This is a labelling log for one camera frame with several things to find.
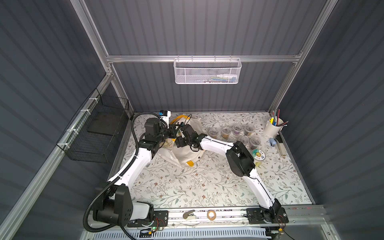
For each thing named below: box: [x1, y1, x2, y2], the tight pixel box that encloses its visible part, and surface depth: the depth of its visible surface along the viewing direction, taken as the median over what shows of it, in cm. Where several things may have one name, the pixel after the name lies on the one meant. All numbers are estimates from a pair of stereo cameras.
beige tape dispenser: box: [182, 209, 196, 221], surface depth 75 cm
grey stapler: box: [274, 134, 287, 157], surface depth 99 cm
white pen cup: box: [265, 117, 284, 137], surface depth 104 cm
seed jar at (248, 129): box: [244, 124, 255, 137], surface depth 107 cm
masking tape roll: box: [207, 209, 217, 221], surface depth 76 cm
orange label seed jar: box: [221, 127, 232, 139], surface depth 104 cm
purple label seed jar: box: [208, 127, 219, 139], surface depth 104 cm
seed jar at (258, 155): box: [252, 149, 266, 164], surface depth 88 cm
